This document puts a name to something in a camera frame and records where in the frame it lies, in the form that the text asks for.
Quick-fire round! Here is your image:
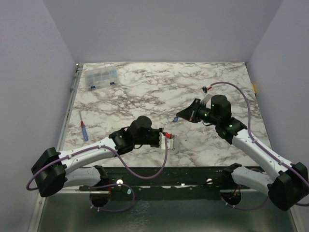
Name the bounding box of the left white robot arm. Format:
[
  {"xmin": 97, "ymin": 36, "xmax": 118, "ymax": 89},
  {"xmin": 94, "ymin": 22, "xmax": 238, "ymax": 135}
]
[{"xmin": 31, "ymin": 116, "xmax": 167, "ymax": 197}]

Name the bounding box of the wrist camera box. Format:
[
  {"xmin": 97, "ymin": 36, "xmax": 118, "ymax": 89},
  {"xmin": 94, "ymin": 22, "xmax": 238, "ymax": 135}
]
[
  {"xmin": 159, "ymin": 132, "xmax": 174, "ymax": 150},
  {"xmin": 201, "ymin": 86, "xmax": 212, "ymax": 104}
]

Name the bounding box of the aluminium frame rail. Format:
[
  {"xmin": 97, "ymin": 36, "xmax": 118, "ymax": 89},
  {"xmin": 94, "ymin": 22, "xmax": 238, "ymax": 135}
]
[{"xmin": 56, "ymin": 63, "xmax": 84, "ymax": 151}]

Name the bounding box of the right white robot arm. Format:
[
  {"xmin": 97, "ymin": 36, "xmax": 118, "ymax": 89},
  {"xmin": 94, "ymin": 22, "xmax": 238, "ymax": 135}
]
[{"xmin": 176, "ymin": 95, "xmax": 309, "ymax": 211}]

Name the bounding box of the blue handled screwdriver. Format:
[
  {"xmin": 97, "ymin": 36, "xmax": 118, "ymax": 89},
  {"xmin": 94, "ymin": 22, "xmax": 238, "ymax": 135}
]
[{"xmin": 79, "ymin": 111, "xmax": 89, "ymax": 142}]

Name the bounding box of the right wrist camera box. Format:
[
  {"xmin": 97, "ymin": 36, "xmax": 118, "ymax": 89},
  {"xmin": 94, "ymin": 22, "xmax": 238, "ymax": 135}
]
[{"xmin": 201, "ymin": 86, "xmax": 212, "ymax": 104}]

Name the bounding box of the clear plastic organizer box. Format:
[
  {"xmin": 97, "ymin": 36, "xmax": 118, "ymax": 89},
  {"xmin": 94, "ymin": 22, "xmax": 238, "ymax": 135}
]
[{"xmin": 84, "ymin": 67, "xmax": 119, "ymax": 90}]

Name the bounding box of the silver metal bottle opener keychain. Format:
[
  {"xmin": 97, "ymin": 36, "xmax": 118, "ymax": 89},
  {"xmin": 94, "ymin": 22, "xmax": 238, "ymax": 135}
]
[{"xmin": 168, "ymin": 135, "xmax": 176, "ymax": 150}]

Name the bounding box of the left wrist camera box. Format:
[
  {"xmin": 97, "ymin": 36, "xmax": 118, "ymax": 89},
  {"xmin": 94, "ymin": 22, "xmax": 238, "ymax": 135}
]
[{"xmin": 159, "ymin": 132, "xmax": 174, "ymax": 150}]

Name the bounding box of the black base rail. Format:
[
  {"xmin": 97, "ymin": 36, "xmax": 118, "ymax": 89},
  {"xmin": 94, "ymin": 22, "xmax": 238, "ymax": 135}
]
[{"xmin": 79, "ymin": 167, "xmax": 246, "ymax": 205}]

